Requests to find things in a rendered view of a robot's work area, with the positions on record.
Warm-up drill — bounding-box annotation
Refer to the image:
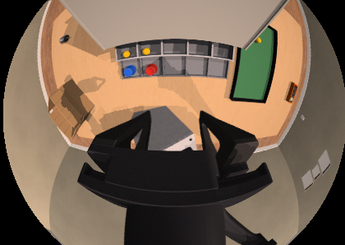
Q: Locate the orange digital multimeter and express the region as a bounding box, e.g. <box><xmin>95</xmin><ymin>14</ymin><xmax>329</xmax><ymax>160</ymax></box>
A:
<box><xmin>286</xmin><ymin>82</ymin><xmax>298</xmax><ymax>104</ymax></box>

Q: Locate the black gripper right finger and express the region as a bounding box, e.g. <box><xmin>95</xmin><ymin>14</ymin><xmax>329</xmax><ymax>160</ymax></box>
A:
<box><xmin>199</xmin><ymin>110</ymin><xmax>259</xmax><ymax>172</ymax></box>

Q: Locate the red plug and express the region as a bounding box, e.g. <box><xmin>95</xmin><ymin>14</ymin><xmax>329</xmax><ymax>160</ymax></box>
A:
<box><xmin>145</xmin><ymin>63</ymin><xmax>158</xmax><ymax>76</ymax></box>

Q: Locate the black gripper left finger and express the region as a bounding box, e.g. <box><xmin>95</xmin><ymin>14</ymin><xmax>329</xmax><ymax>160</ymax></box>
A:
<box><xmin>92</xmin><ymin>110</ymin><xmax>151</xmax><ymax>150</ymax></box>

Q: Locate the grey slanted panel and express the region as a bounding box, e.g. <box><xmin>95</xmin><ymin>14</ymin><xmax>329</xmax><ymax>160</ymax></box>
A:
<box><xmin>59</xmin><ymin>0</ymin><xmax>290</xmax><ymax>80</ymax></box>

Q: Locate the blue round disc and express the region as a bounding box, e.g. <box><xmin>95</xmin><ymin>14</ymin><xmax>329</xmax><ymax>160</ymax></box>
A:
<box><xmin>124</xmin><ymin>65</ymin><xmax>136</xmax><ymax>77</ymax></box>

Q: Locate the green tray with black rim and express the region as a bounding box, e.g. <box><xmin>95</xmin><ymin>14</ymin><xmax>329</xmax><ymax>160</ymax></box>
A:
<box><xmin>229</xmin><ymin>25</ymin><xmax>278</xmax><ymax>104</ymax></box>

